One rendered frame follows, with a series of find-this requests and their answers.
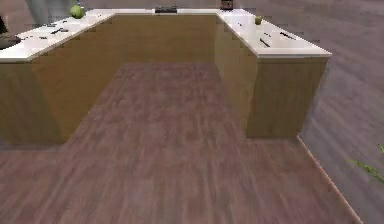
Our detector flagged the green house plant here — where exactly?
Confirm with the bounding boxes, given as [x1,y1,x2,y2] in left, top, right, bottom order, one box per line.
[348,143,384,185]

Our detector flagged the wooden counter with white top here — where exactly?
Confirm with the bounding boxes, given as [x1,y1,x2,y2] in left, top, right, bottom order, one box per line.
[0,7,333,146]

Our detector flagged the large green apple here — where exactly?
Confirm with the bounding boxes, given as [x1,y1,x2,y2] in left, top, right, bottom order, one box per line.
[69,4,86,20]

